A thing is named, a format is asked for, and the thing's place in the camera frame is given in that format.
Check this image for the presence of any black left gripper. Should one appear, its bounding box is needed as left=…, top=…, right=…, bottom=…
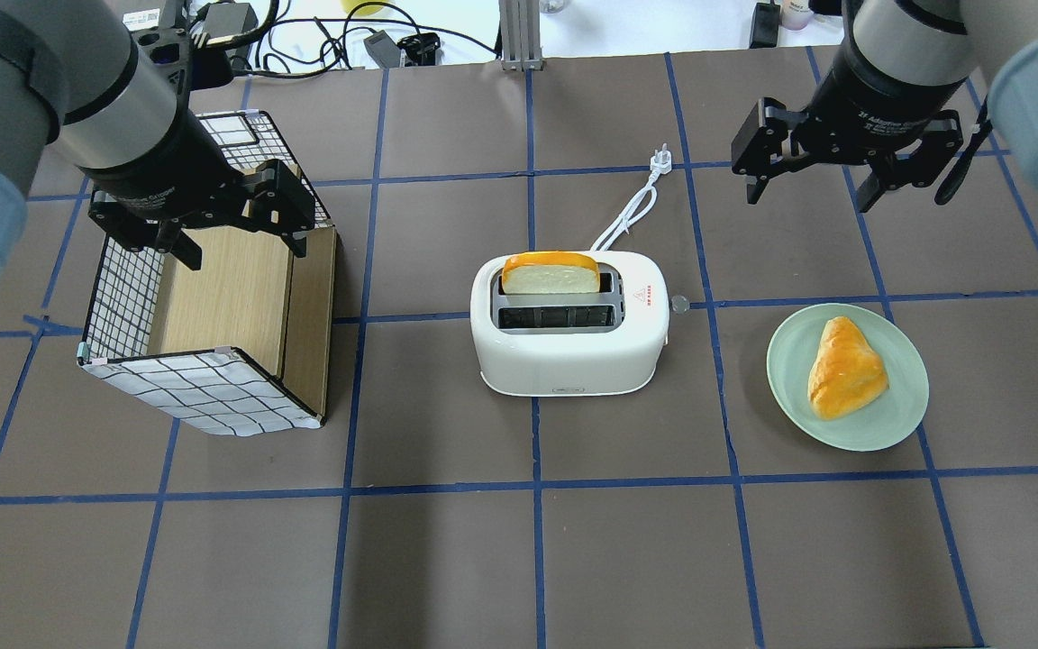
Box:
left=89, top=114, right=316, bottom=271

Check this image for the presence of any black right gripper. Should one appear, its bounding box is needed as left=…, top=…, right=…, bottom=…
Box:
left=732, top=40, right=964, bottom=213

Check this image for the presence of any white two-slot toaster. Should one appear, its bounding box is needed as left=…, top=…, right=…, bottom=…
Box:
left=469, top=251, right=670, bottom=398

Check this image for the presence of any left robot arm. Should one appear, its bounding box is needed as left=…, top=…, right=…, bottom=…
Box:
left=0, top=1, right=317, bottom=276

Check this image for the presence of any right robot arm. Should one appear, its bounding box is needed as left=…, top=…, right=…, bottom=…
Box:
left=732, top=1, right=1038, bottom=210

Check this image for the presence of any toast slice in toaster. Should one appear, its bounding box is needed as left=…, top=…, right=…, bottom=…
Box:
left=501, top=251, right=601, bottom=295

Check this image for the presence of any triangular golden bread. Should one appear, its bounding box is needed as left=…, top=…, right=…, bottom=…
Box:
left=807, top=316, right=889, bottom=420

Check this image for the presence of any black power adapter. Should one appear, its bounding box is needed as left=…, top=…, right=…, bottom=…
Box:
left=363, top=32, right=406, bottom=69

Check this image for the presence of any light green plate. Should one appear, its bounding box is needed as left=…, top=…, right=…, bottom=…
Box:
left=766, top=304, right=930, bottom=452

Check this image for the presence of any white toaster power cord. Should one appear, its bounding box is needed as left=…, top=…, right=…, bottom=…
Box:
left=589, top=145, right=674, bottom=252

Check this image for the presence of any aluminium frame post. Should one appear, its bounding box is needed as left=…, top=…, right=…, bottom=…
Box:
left=498, top=0, right=544, bottom=71

